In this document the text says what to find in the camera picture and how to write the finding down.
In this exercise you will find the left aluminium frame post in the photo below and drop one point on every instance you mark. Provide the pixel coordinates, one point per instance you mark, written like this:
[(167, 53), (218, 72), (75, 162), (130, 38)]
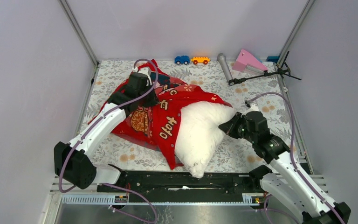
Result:
[(79, 32)]

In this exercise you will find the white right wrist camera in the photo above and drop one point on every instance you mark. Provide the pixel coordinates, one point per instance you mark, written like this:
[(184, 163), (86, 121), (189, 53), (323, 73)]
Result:
[(251, 107)]

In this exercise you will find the black tripod stand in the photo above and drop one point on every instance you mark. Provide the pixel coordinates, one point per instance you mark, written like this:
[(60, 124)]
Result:
[(283, 69)]

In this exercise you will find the blue toy car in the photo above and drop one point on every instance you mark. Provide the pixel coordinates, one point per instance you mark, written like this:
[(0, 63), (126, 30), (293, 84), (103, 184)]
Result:
[(182, 60)]

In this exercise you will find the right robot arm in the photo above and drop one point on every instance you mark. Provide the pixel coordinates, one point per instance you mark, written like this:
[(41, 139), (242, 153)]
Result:
[(295, 189)]

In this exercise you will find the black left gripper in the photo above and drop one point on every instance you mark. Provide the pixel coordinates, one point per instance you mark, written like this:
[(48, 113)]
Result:
[(153, 101)]

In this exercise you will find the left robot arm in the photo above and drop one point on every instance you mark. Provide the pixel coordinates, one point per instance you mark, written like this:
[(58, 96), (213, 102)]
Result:
[(72, 160)]

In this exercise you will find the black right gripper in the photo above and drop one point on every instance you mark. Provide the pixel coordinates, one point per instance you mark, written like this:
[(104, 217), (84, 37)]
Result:
[(230, 127)]

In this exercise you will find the yellow toy car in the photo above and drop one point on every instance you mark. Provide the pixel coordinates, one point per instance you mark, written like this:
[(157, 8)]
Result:
[(200, 60)]

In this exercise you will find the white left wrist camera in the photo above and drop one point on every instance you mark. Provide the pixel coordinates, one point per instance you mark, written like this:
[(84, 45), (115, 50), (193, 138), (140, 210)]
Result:
[(145, 70)]

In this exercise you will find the blue block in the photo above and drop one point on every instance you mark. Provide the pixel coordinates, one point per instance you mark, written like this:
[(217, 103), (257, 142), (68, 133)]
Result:
[(273, 59)]

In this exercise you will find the aluminium frame post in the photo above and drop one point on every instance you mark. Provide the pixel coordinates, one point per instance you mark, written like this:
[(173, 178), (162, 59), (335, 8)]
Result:
[(308, 6), (79, 32)]

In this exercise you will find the white pillow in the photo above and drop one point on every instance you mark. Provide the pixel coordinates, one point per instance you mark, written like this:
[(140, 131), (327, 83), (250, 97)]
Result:
[(199, 134)]

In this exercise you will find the red cartoon print pillowcase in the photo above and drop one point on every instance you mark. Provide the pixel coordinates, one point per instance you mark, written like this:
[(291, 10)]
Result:
[(157, 127)]

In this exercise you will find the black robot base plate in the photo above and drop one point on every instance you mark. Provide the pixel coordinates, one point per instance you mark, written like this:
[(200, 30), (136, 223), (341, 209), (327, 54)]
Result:
[(151, 183)]

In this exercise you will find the floral fern print sheet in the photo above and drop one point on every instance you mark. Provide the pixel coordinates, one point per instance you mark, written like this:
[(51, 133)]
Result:
[(231, 156)]

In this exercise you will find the right aluminium frame post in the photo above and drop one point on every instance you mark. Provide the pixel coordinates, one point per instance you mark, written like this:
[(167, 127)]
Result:
[(308, 6)]

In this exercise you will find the silver microphone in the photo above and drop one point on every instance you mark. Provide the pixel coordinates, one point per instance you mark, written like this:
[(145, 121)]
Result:
[(221, 59)]

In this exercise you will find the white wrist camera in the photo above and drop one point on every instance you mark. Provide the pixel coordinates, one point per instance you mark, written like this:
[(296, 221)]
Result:
[(251, 107), (145, 70)]

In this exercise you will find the slotted aluminium rail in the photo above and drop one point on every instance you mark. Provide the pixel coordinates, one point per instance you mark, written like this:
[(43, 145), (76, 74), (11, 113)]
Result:
[(159, 199)]

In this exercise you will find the pink wedge block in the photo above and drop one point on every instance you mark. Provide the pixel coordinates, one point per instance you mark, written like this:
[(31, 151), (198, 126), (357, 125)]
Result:
[(246, 61)]

